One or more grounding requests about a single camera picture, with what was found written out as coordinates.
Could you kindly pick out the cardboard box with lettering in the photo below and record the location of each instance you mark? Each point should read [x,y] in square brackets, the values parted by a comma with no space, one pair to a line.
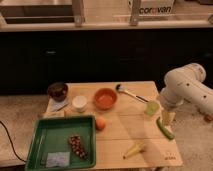
[155,7]

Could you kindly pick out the orange fruit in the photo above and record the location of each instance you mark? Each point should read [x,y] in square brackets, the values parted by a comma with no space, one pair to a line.
[100,123]

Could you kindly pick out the red grape bunch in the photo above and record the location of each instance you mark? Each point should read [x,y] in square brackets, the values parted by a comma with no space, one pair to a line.
[77,146]

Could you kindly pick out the green plastic tray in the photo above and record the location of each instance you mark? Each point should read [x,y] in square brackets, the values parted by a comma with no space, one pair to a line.
[51,135]

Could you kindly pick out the white cloth with knife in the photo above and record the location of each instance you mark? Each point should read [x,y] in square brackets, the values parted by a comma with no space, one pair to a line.
[55,106]

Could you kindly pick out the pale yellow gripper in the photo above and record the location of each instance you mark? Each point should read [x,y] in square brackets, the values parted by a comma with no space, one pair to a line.
[167,117]

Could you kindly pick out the blue grey sponge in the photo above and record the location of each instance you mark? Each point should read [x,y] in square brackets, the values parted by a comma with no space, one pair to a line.
[58,159]

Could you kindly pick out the red bowl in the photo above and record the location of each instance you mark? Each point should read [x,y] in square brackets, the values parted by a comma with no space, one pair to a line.
[105,98]

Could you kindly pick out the yellow banana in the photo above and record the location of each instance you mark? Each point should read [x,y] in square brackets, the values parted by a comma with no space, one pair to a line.
[135,149]

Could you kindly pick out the dark brown bowl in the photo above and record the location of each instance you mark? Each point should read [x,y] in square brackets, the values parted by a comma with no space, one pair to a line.
[58,91]

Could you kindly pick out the green cup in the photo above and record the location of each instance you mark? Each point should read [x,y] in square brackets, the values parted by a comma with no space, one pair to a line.
[151,108]

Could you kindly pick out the white cup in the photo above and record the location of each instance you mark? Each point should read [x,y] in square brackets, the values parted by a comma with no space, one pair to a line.
[79,103]

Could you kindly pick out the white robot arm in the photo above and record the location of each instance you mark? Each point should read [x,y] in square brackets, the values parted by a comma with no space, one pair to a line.
[187,83]

